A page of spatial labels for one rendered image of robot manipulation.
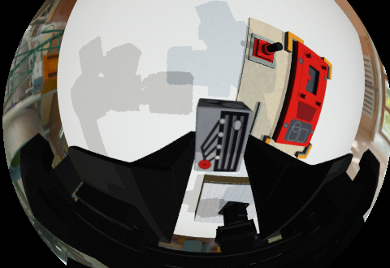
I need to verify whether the red car body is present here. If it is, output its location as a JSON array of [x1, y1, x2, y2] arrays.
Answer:
[[272, 41, 328, 147]]

